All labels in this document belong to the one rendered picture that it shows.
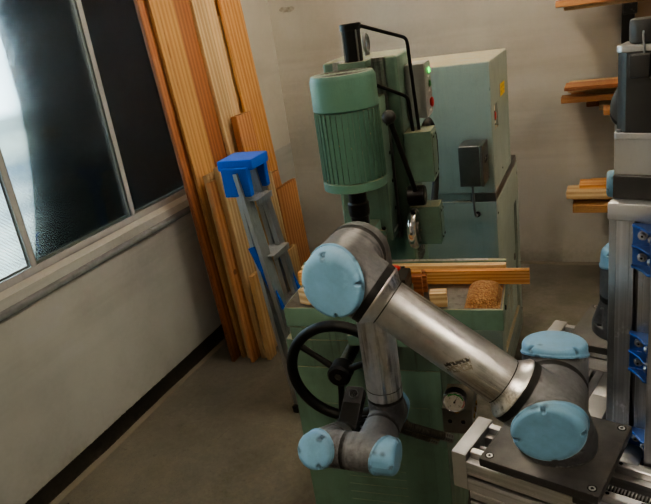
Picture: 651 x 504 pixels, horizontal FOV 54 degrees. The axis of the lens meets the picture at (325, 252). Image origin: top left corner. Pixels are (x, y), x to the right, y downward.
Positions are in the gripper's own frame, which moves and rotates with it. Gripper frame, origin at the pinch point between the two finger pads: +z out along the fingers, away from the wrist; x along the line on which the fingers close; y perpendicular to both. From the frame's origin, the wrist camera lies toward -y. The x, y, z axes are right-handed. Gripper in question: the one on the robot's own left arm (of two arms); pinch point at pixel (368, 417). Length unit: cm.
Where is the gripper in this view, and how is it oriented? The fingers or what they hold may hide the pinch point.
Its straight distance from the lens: 162.1
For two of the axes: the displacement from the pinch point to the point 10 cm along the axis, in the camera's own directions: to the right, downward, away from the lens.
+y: -0.7, 9.9, -1.0
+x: 9.3, 0.3, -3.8
